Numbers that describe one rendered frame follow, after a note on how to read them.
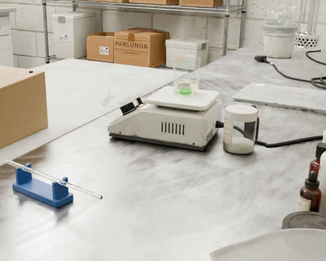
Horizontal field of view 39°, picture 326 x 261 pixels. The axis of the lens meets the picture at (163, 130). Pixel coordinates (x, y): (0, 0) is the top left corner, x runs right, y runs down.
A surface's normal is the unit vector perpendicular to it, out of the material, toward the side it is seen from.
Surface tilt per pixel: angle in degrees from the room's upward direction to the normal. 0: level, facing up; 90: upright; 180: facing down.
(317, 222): 0
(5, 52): 90
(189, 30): 90
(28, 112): 90
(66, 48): 92
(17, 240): 0
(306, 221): 0
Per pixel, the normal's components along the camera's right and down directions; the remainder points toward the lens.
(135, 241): 0.02, -0.95
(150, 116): -0.35, 0.30
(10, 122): 0.91, 0.16
